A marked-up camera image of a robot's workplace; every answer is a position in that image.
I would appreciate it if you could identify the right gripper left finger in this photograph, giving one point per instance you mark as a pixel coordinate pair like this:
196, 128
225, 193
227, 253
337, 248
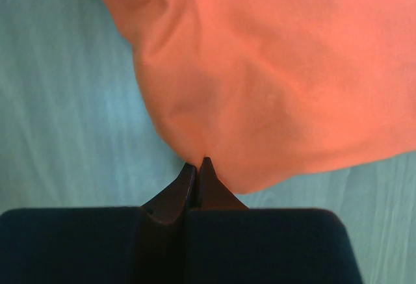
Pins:
170, 203

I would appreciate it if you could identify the orange t-shirt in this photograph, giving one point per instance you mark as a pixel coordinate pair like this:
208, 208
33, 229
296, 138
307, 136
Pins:
269, 89

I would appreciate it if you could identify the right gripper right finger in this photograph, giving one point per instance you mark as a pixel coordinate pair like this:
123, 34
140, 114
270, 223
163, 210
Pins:
212, 193

